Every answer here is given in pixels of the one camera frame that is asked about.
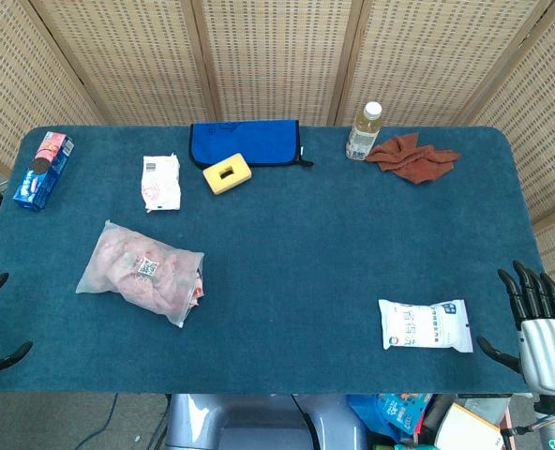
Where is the grey robot torso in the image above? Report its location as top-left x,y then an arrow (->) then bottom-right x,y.
164,393 -> 368,450

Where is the white blue printed packet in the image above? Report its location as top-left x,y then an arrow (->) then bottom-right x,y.
378,298 -> 474,353

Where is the clear drink bottle white cap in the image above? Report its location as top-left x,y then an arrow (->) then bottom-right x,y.
345,101 -> 383,162

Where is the brown crumpled cloth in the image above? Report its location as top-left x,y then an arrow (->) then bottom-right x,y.
365,132 -> 461,185

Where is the blue pink cookie box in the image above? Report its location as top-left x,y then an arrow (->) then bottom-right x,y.
12,130 -> 76,212

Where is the white pink snack packet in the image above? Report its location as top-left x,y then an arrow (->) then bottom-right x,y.
141,152 -> 182,215

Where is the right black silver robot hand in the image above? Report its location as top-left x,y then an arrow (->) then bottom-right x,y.
476,260 -> 555,399

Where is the blue pouch black trim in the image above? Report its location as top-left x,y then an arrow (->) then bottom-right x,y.
188,119 -> 314,171

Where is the thin dark floor cable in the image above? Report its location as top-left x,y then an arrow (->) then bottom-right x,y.
73,393 -> 119,450

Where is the grey plastic box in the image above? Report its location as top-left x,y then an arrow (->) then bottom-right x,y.
455,393 -> 513,423

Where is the frosted plastic zip bag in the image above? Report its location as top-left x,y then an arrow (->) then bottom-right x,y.
75,219 -> 206,328

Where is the woven bamboo folding screen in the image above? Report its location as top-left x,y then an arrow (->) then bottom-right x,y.
0,0 -> 555,301

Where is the blue printed plastic bag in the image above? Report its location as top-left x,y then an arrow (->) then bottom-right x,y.
347,393 -> 433,444

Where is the teal felt table mat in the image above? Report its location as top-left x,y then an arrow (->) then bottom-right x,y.
0,124 -> 544,395

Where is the yellow sponge block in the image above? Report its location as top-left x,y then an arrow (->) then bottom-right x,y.
202,152 -> 253,195

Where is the pink floral garment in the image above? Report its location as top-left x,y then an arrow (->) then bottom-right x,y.
92,229 -> 206,320

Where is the white book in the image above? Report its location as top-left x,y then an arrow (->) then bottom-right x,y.
434,402 -> 506,450

